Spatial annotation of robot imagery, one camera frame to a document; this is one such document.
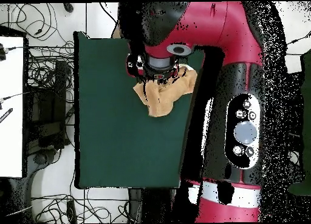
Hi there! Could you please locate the tan terry towel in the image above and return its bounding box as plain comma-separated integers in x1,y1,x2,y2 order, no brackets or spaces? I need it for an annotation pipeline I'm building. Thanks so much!
132,66,198,118

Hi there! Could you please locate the dark green table cloth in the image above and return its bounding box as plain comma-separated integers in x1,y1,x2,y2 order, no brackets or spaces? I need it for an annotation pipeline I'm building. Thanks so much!
73,30,206,189

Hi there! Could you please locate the black equipment stand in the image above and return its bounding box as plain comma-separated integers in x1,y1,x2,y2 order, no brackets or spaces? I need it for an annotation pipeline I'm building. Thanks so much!
25,59,68,151

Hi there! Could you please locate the grey chair base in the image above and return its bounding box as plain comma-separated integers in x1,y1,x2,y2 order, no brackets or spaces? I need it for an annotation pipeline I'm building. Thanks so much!
24,148,61,186

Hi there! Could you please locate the black gadget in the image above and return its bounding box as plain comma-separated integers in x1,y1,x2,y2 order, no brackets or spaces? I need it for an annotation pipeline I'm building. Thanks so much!
0,42,7,62

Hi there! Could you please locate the black label strip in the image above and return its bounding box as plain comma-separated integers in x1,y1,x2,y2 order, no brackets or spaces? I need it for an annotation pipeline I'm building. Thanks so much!
0,107,13,124

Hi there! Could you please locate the white desk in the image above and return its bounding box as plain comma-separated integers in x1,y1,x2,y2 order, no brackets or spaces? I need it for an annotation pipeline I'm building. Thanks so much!
0,35,25,178

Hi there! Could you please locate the black power strip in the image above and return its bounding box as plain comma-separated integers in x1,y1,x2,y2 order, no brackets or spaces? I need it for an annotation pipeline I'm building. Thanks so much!
66,199,78,224

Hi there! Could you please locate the dark green draped cloth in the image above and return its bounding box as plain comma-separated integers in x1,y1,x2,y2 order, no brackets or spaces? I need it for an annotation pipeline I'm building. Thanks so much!
287,48,311,197

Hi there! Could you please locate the black cable tangle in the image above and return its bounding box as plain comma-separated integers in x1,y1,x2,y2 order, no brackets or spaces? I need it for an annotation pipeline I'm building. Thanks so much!
0,2,75,49

